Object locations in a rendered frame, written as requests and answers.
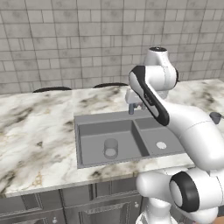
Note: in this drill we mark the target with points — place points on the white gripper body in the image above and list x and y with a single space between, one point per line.
131 96

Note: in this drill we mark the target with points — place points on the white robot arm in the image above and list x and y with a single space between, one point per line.
186 125

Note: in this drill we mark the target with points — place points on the grey double basin sink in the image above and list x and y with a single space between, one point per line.
116 137

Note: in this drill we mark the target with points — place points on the grey measuring cup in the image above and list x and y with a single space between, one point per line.
216 117

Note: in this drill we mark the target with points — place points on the grey sink cupboard panel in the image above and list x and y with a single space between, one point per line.
99 192

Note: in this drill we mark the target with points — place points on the clear drinking glass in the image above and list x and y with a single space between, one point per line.
110 148

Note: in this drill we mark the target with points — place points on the silver cupboard knob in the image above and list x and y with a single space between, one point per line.
54 220
136 205

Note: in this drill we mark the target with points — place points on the grey cupboard door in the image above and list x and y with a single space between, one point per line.
102 213
32 219

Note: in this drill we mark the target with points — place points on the grey drawer front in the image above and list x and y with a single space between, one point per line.
29 202

